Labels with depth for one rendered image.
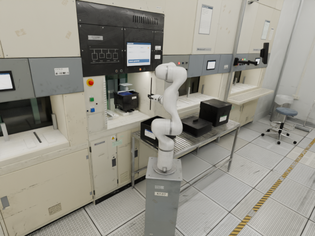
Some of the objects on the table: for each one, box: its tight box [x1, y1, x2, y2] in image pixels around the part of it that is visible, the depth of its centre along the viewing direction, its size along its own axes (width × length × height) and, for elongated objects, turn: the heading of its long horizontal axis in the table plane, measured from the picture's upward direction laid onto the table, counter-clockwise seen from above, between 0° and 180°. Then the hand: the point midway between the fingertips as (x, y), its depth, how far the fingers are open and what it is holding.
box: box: [199, 98, 232, 127], centre depth 252 cm, size 29×29×25 cm
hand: (150, 95), depth 198 cm, fingers open, 4 cm apart
